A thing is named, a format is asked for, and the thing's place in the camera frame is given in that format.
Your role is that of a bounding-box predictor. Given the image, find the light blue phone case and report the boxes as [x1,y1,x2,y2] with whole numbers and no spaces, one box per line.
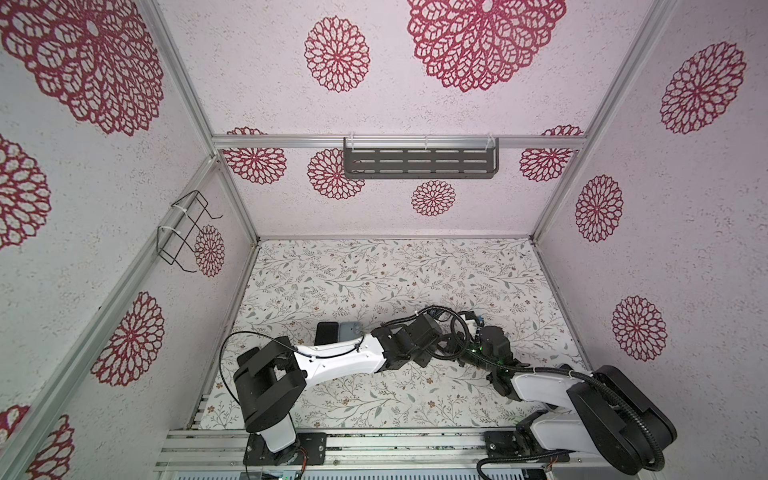
[338,322,364,342]

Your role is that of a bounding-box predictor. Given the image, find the bare black phone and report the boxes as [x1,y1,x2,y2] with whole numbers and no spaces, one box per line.
[314,322,340,346]

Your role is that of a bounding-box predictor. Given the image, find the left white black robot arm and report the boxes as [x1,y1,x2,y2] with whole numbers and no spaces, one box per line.
[232,306,477,464]

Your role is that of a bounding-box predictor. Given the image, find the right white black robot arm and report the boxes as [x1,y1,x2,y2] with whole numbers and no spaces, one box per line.
[454,326,677,478]

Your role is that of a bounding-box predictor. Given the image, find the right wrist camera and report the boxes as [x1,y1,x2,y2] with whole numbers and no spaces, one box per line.
[459,311,485,338]

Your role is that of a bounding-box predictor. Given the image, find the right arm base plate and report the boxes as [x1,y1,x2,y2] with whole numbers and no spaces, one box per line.
[483,429,570,463]

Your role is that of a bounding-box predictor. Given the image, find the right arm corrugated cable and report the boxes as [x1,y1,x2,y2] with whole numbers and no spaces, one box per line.
[413,305,667,480]

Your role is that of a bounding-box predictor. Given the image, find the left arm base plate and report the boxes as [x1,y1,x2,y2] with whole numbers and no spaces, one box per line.
[243,433,328,467]

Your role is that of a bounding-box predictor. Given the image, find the dark grey wall shelf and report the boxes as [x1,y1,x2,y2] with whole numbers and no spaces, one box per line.
[342,138,499,180]

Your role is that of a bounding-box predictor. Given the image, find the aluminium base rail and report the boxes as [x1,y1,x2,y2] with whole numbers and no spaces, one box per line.
[154,425,659,472]

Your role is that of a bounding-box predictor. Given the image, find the black wire wall rack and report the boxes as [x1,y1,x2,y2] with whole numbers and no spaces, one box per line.
[155,190,226,278]

